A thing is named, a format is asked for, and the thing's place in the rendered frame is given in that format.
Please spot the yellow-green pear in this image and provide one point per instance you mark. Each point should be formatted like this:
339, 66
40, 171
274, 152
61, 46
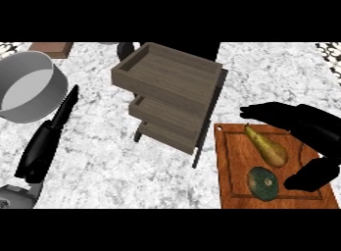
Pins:
269, 148

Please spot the grey metal saucepan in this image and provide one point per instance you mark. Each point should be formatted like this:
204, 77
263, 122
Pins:
31, 88

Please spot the dark green avocado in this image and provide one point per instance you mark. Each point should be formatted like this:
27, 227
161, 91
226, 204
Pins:
263, 183

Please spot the brown wooden block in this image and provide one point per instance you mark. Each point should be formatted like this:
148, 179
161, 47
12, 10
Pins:
50, 49

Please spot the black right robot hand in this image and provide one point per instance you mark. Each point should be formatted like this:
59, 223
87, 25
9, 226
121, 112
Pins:
318, 127

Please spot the brown wooden cutting board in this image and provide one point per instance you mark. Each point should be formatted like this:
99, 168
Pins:
237, 183

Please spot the wooden tiered basket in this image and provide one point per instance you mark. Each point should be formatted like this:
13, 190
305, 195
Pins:
170, 78

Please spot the black rounded object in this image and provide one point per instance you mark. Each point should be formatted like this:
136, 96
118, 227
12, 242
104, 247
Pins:
124, 50

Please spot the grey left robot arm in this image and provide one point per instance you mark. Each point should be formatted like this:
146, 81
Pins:
12, 197

